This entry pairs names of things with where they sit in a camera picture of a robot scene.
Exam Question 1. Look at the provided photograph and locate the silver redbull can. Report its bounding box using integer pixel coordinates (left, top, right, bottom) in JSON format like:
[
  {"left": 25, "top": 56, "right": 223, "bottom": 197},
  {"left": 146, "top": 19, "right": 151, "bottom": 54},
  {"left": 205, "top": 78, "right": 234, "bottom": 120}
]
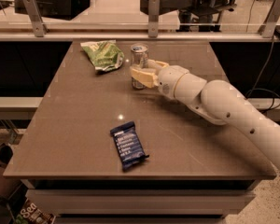
[{"left": 130, "top": 43, "right": 149, "bottom": 91}]

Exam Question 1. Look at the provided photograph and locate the right metal railing bracket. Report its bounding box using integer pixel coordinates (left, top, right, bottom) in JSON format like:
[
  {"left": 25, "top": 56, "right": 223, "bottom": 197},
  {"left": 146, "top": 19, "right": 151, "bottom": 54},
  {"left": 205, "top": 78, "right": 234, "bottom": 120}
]
[{"left": 259, "top": 0, "right": 280, "bottom": 38}]

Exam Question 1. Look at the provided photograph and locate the middle metal railing bracket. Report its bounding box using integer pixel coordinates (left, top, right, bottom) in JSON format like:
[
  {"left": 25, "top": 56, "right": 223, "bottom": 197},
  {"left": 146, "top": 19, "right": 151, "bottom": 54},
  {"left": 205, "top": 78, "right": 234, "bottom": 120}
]
[{"left": 148, "top": 0, "right": 160, "bottom": 38}]

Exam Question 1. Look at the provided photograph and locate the green chip bag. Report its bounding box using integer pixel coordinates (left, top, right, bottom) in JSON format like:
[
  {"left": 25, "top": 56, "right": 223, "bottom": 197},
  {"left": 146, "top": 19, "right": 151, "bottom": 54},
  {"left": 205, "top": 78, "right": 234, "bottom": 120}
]
[{"left": 80, "top": 40, "right": 124, "bottom": 72}]

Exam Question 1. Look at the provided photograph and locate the brown bin lower left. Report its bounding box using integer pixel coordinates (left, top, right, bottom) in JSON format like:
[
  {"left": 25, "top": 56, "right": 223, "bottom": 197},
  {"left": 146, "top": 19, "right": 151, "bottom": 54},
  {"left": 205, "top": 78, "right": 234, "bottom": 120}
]
[{"left": 0, "top": 144, "right": 21, "bottom": 200}]

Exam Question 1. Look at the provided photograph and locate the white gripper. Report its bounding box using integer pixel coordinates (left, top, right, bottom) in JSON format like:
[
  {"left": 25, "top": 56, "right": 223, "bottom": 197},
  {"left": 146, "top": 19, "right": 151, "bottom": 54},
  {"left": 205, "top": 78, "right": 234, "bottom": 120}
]
[{"left": 130, "top": 59, "right": 189, "bottom": 99}]

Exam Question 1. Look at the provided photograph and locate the magazine on lower left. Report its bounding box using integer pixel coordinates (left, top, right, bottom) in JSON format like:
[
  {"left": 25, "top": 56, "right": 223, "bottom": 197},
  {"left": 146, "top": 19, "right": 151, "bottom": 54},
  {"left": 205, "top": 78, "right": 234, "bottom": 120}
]
[{"left": 13, "top": 200, "right": 56, "bottom": 224}]

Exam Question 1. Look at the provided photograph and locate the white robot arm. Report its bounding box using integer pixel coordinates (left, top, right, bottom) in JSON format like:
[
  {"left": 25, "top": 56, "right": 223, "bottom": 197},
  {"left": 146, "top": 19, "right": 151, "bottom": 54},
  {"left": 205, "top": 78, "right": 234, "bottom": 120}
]
[{"left": 130, "top": 60, "right": 280, "bottom": 171}]

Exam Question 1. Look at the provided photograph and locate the black box on counter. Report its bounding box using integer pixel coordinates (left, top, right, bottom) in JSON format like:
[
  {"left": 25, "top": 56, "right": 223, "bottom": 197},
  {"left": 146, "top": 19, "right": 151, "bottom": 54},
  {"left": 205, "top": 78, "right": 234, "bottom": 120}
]
[{"left": 13, "top": 0, "right": 91, "bottom": 21}]

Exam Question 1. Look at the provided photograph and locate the blue snack bar wrapper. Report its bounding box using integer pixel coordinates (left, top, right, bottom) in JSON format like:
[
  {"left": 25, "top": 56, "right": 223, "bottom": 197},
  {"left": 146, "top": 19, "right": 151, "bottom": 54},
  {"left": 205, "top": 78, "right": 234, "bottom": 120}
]
[{"left": 110, "top": 121, "right": 148, "bottom": 171}]

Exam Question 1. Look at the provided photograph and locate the metal railing bracket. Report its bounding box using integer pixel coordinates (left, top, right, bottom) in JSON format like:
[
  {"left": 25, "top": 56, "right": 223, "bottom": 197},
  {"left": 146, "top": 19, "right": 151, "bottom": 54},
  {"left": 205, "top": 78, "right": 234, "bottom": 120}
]
[
  {"left": 148, "top": 0, "right": 160, "bottom": 38},
  {"left": 259, "top": 0, "right": 280, "bottom": 38},
  {"left": 22, "top": 0, "right": 48, "bottom": 37}
]

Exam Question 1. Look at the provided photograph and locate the left metal railing bracket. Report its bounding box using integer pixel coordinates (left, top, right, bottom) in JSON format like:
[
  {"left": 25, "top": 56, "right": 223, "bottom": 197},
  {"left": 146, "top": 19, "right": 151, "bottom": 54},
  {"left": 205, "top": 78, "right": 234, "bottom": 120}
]
[{"left": 22, "top": 0, "right": 48, "bottom": 37}]

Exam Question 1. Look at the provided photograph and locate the black cable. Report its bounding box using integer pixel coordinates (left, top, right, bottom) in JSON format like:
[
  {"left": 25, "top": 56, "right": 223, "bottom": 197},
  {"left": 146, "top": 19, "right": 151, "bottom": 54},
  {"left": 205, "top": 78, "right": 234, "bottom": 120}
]
[{"left": 244, "top": 37, "right": 280, "bottom": 114}]

